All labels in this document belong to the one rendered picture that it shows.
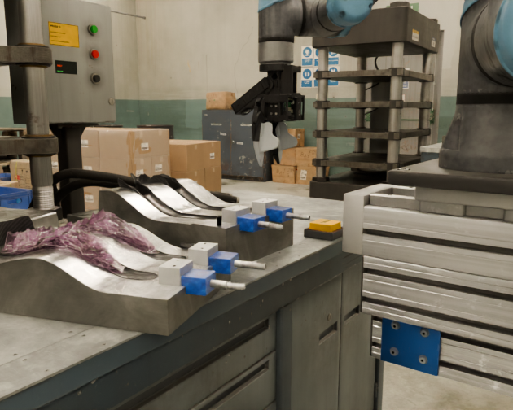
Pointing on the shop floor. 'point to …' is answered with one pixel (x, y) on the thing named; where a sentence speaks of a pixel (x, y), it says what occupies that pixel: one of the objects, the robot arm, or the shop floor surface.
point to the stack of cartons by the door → (295, 162)
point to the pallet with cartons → (197, 162)
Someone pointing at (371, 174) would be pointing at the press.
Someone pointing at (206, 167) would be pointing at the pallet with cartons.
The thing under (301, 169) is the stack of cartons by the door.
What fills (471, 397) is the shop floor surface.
